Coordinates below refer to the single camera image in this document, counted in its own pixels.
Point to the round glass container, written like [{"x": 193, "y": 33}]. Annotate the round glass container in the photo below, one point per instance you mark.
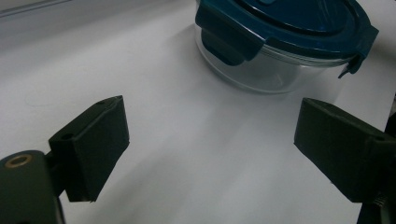
[{"x": 274, "y": 71}]

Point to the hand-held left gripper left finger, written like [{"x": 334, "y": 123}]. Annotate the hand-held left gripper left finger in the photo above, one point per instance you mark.
[{"x": 93, "y": 149}]

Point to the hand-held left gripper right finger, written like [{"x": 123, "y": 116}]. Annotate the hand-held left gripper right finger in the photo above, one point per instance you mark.
[{"x": 342, "y": 149}]

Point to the glass container with blue lid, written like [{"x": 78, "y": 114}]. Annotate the glass container with blue lid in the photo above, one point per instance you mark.
[{"x": 295, "y": 28}]

